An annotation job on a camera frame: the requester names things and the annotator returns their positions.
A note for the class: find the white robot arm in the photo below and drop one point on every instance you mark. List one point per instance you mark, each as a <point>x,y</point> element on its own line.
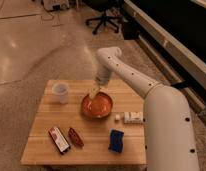
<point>169,135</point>

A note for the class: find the translucent plastic cup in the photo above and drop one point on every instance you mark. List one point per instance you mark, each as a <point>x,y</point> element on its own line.
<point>61,91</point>

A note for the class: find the dark red pepper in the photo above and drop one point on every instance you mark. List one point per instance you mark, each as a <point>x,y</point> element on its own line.
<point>75,138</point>

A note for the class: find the orange ceramic bowl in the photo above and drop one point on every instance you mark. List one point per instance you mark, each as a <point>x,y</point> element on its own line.
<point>98,107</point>

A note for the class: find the small white cube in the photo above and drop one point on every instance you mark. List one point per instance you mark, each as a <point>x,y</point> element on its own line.
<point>117,117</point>

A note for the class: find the blue sponge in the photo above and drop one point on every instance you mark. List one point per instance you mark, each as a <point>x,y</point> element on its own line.
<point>116,141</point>

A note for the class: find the black office chair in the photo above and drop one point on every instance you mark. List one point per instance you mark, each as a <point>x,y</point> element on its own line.
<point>103,6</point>

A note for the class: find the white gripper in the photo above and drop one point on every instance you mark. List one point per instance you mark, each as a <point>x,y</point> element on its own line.
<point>101,81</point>

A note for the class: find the wooden table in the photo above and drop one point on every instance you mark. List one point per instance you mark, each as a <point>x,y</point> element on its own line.
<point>95,133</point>

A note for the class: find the white rectangular packet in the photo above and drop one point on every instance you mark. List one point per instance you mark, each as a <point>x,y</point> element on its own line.
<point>133,117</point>

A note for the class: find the red and white box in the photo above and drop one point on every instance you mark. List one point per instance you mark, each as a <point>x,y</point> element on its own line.
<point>60,141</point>

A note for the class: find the long workbench edge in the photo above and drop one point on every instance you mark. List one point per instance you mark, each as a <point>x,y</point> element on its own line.
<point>179,28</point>

